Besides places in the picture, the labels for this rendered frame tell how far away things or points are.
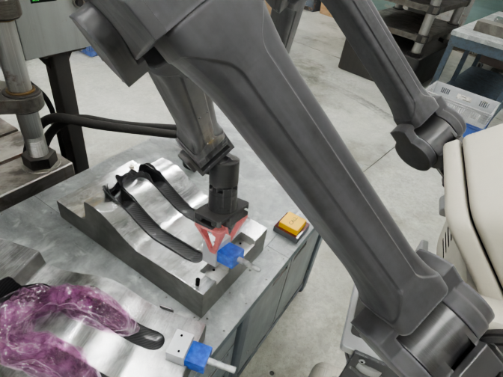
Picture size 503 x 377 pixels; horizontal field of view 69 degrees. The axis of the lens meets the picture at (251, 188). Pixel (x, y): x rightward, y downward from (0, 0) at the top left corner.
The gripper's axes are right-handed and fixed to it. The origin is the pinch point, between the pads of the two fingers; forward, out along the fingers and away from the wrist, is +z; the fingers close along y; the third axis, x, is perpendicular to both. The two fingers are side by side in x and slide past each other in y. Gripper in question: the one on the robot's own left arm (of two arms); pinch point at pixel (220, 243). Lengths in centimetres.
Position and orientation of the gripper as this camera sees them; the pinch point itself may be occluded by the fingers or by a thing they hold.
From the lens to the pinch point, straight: 78.5
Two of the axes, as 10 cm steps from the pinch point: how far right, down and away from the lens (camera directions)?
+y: -5.6, 3.5, -7.5
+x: 8.3, 3.2, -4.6
